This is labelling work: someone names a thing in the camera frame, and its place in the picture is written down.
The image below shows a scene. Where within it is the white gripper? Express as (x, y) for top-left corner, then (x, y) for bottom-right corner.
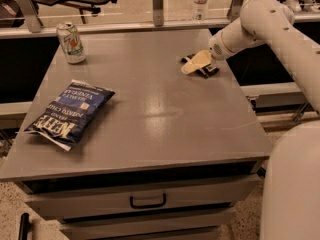
(181, 31), (233, 75)

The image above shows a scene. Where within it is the black rxbar chocolate bar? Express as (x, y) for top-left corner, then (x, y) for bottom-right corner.
(193, 64), (219, 79)

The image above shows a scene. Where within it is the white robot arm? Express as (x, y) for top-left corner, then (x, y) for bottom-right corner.
(181, 0), (320, 240)

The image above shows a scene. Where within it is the clear plastic water bottle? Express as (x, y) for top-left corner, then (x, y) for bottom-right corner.
(193, 0), (208, 21)

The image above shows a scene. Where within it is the grey drawer cabinet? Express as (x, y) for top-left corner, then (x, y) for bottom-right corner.
(0, 30), (271, 240)

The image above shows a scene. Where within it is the white green soda can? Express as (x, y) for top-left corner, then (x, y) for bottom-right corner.
(56, 22), (86, 64)

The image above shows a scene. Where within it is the blue kettle chips bag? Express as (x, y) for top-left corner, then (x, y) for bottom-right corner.
(25, 80), (115, 151)

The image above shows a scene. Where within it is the black pole on floor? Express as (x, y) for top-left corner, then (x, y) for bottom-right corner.
(18, 213), (31, 240)

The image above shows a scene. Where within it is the black drawer handle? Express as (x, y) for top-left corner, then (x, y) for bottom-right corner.
(129, 193), (167, 209)

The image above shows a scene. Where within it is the grey metal railing frame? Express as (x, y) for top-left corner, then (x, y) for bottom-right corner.
(0, 0), (320, 40)

